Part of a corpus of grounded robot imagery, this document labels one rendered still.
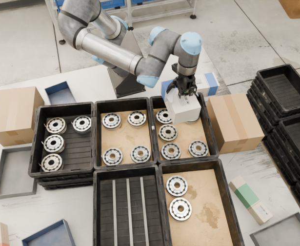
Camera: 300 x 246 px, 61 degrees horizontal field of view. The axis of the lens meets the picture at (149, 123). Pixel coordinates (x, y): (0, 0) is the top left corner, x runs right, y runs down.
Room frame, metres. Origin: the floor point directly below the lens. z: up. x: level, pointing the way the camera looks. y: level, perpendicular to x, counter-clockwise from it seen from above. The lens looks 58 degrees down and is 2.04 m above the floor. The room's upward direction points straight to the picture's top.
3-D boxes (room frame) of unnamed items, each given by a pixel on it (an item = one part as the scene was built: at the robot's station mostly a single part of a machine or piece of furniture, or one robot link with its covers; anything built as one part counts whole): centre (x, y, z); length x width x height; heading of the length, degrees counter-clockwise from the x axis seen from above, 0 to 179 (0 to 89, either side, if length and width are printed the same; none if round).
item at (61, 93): (1.01, 0.57, 0.74); 0.20 x 0.15 x 0.07; 28
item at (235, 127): (0.80, -0.48, 0.78); 0.30 x 0.22 x 0.16; 9
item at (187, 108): (0.73, -0.14, 1.09); 0.20 x 0.12 x 0.09; 17
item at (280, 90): (1.24, -1.02, 0.37); 0.40 x 0.30 x 0.45; 17
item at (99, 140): (0.66, 0.13, 0.87); 0.40 x 0.30 x 0.11; 6
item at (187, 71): (0.71, -0.15, 1.33); 0.08 x 0.08 x 0.05
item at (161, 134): (0.69, -0.10, 0.86); 0.10 x 0.10 x 0.01
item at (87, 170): (0.63, 0.43, 0.92); 0.40 x 0.30 x 0.02; 6
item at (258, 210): (0.37, -0.51, 0.73); 0.24 x 0.06 x 0.06; 31
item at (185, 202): (0.29, -0.14, 0.86); 0.10 x 0.10 x 0.01
